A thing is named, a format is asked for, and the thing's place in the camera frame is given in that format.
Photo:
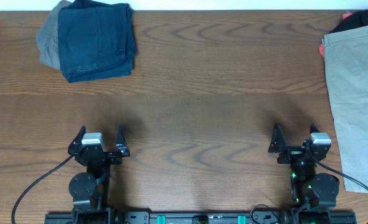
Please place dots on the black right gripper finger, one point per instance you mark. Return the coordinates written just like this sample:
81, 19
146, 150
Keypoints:
313, 128
278, 141

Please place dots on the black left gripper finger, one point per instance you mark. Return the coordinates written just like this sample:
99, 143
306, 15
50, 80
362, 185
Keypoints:
78, 139
120, 141

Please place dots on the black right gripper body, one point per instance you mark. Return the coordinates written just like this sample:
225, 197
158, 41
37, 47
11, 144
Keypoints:
293, 150

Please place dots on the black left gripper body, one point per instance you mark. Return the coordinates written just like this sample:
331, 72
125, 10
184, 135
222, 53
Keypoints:
109, 155

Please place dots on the khaki shorts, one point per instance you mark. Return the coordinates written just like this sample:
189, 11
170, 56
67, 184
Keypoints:
355, 102

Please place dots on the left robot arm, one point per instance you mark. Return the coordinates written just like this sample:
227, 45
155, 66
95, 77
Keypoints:
89, 189

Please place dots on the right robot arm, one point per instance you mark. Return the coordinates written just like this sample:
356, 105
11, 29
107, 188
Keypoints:
314, 193

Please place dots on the red garment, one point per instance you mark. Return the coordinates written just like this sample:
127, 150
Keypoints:
321, 49

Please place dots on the folded dark blue garment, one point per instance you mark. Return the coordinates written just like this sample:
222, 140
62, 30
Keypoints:
96, 41

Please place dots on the folded grey garment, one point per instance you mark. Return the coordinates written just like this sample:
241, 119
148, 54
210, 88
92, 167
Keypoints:
47, 38

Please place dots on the black garment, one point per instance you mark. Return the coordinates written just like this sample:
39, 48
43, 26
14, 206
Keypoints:
352, 21

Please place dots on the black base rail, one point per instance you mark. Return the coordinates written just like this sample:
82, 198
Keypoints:
256, 216

